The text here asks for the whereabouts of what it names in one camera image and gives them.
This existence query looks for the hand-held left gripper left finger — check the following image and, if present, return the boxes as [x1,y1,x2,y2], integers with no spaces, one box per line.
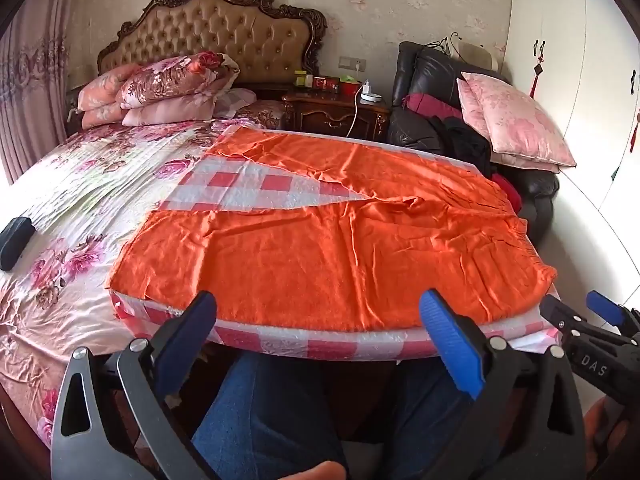
[50,290,218,480]

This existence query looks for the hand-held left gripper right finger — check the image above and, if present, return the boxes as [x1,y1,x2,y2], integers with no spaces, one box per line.
[419,288,586,480]

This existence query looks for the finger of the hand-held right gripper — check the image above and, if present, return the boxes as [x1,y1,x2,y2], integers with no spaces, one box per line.
[539,294,591,346]
[586,290,640,347]

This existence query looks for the orange pants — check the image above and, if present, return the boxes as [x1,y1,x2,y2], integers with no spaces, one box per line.
[106,129,558,333]

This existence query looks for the person's right hand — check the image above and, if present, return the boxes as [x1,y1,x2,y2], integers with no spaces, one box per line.
[584,399,630,477]

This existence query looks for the person's right leg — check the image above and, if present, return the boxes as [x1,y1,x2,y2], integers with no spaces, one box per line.
[392,355,503,480]

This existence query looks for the person's legs in jeans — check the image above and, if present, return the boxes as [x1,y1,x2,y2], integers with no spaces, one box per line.
[191,351,348,480]

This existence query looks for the red garment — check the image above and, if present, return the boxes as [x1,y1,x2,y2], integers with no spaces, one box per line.
[491,172,524,212]

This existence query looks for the red white checked board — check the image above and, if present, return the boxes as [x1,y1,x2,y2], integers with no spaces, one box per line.
[107,127,563,361]

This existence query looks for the bed with floral sheet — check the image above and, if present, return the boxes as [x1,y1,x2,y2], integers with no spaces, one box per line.
[0,100,301,453]

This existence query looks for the black clothes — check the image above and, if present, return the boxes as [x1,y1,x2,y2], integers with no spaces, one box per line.
[430,116,493,177]

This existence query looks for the black case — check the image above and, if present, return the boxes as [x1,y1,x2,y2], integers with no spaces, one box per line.
[0,216,36,272]

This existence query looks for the pink floral pillow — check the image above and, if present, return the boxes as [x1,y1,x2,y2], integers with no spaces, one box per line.
[456,71,577,173]

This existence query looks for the small checked pillow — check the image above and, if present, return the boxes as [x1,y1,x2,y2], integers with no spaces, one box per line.
[215,87,257,116]

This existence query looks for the dark red cushion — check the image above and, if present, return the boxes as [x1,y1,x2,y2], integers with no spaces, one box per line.
[404,92,463,120]

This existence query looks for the floral folded quilt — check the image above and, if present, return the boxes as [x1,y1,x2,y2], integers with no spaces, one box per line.
[116,51,241,110]

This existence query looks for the carved wooden nightstand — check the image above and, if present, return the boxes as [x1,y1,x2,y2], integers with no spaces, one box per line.
[281,87,392,142]

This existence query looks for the white wardrobe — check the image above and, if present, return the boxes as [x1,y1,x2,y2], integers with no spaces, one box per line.
[506,0,640,306]

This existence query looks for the black leather armchair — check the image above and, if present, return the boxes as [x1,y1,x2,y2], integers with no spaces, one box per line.
[386,41,561,241]

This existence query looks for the pink curtain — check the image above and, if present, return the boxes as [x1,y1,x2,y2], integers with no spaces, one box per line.
[0,0,101,186]

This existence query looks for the clothes hanger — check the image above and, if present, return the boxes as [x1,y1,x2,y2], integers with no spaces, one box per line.
[424,32,467,59]

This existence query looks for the tufted carved headboard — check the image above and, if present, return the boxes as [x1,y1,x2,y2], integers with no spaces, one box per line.
[96,0,328,92]

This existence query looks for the white cable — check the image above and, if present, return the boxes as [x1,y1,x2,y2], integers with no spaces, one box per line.
[350,80,373,137]

